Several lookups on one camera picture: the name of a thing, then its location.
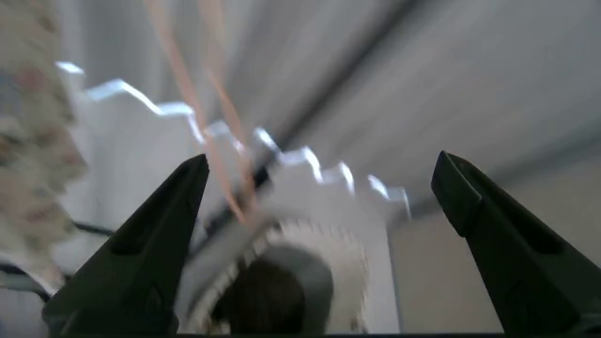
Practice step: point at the white laundry basket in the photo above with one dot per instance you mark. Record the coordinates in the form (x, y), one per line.
(338, 253)

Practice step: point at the black clothes rack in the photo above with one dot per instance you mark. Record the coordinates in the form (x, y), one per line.
(333, 89)

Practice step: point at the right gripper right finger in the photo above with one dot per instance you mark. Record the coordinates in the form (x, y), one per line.
(530, 281)

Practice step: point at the cream printed garment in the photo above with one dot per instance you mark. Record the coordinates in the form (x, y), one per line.
(33, 141)

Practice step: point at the pink clothes hanger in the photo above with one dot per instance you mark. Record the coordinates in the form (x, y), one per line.
(232, 117)

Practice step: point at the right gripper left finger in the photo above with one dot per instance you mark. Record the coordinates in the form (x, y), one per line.
(131, 281)

